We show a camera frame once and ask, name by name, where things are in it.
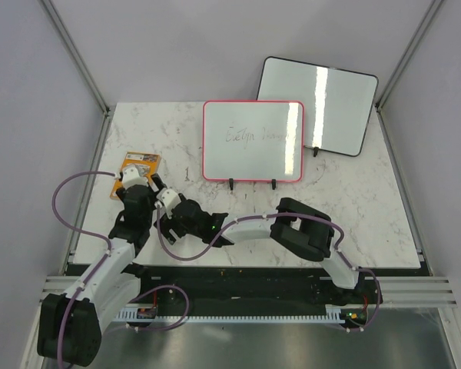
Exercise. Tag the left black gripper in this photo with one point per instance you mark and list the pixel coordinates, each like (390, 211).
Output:
(157, 182)

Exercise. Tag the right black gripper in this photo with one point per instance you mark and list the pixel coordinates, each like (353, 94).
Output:
(168, 224)

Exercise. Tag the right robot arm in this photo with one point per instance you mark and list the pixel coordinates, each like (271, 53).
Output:
(304, 231)

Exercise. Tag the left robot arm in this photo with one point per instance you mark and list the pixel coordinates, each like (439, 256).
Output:
(72, 323)

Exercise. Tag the pink framed whiteboard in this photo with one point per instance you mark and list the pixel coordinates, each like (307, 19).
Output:
(252, 140)

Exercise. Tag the black framed whiteboard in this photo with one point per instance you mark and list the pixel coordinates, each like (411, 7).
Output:
(337, 102)

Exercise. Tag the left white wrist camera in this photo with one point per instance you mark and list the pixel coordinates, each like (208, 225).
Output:
(131, 175)

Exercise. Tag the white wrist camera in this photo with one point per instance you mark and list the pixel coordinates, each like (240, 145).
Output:
(131, 175)
(169, 198)

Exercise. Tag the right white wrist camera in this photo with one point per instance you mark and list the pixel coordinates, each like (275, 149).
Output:
(169, 198)

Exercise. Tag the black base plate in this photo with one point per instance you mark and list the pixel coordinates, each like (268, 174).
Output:
(248, 291)

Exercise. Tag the white slotted cable duct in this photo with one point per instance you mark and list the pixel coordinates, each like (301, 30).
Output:
(132, 314)

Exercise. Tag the aluminium rail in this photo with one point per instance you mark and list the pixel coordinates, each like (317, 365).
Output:
(417, 292)

